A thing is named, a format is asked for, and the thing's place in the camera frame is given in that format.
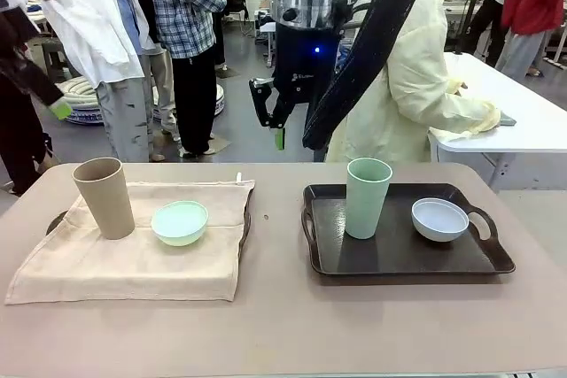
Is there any beige cloth mat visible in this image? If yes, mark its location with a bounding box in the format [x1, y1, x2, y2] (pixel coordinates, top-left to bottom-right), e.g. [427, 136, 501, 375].
[4, 172, 257, 306]

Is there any bystander in white coat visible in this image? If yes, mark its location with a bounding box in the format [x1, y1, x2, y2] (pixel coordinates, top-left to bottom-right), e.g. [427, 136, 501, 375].
[33, 0, 157, 163]

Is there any bystander in plaid shirt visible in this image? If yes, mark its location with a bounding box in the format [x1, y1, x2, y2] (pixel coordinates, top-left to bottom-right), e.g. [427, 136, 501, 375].
[144, 0, 230, 158]

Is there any bystander in white top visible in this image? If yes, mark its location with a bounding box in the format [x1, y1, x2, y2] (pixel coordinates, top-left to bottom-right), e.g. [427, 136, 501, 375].
[460, 0, 515, 70]

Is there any pale blue bowl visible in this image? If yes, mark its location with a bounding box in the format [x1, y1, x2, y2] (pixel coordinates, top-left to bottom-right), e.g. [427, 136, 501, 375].
[410, 197, 470, 243]

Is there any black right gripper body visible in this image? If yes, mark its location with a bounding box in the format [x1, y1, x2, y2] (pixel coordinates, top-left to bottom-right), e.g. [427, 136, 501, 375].
[272, 19, 345, 105]

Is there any bystander in red jacket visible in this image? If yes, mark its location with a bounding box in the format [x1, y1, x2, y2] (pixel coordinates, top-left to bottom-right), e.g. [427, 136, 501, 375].
[500, 0, 567, 82]

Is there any right arm black cable sleeve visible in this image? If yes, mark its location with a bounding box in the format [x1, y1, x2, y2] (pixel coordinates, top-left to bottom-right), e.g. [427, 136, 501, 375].
[302, 0, 449, 152]

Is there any person's right forearm yellow sleeve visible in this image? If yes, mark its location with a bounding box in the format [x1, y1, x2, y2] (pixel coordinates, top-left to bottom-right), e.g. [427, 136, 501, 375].
[424, 98, 502, 136]

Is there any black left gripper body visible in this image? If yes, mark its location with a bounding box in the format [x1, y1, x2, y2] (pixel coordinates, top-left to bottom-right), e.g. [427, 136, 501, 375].
[0, 48, 50, 100]

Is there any white table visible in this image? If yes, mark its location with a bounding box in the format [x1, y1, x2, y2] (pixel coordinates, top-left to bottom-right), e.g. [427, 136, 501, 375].
[427, 50, 567, 193]

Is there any tall brown cup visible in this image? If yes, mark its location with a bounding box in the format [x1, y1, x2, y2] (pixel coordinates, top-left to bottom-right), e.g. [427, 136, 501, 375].
[72, 157, 136, 241]

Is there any tall green cup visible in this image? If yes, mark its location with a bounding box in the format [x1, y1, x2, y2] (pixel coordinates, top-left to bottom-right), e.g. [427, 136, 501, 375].
[345, 158, 394, 240]

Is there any mint green bowl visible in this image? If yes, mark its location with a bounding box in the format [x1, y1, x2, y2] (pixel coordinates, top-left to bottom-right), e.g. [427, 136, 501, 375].
[151, 200, 210, 248]

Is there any coiled grey hose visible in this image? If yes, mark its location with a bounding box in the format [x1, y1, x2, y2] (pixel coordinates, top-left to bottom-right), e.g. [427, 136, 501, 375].
[56, 75, 107, 127]

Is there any dark brown handled tray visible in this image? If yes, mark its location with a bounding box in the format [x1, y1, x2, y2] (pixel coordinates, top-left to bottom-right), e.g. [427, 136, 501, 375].
[301, 182, 517, 275]
[45, 208, 252, 260]

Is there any person's body yellow shirt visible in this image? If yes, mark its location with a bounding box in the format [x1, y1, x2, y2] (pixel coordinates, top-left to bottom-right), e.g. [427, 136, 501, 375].
[325, 0, 502, 163]

